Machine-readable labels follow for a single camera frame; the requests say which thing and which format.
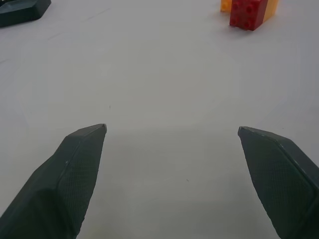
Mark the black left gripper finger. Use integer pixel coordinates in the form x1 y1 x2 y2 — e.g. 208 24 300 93
0 123 108 239
237 126 319 239
0 0 52 28

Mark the red toy building block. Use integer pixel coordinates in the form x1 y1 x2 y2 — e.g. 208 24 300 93
229 0 269 31

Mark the orange toy building block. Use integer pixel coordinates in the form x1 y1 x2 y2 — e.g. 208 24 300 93
220 0 280 23

